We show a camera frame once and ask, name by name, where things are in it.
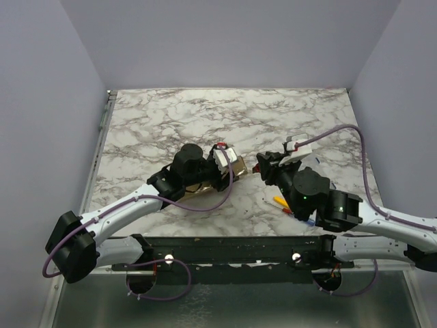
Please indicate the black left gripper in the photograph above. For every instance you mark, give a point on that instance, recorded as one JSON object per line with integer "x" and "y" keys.
{"x": 218, "y": 182}

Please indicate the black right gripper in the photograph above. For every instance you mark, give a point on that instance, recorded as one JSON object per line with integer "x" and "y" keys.
{"x": 270, "y": 169}

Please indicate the brown cardboard express box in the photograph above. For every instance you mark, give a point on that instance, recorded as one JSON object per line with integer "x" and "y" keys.
{"x": 239, "y": 169}

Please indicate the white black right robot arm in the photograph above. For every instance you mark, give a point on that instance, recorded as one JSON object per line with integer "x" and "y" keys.
{"x": 385, "y": 233}

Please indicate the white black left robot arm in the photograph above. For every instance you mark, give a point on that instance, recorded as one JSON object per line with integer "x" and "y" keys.
{"x": 79, "y": 244}

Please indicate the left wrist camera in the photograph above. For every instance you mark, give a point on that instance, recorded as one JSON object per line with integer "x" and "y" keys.
{"x": 224, "y": 156}

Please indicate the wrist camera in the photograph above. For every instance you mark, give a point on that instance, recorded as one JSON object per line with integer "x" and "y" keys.
{"x": 224, "y": 156}
{"x": 294, "y": 153}

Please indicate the yellow handled screwdriver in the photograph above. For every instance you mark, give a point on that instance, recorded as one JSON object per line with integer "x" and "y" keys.
{"x": 280, "y": 201}

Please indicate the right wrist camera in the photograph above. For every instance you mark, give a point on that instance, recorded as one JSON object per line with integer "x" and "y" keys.
{"x": 294, "y": 153}

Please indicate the blue red handled screwdriver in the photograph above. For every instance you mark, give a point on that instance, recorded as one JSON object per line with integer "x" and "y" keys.
{"x": 284, "y": 210}

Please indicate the black front mounting rail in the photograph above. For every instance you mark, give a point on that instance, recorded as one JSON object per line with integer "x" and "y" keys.
{"x": 233, "y": 260}

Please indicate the aluminium frame rail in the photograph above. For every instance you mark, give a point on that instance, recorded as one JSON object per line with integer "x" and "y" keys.
{"x": 103, "y": 129}

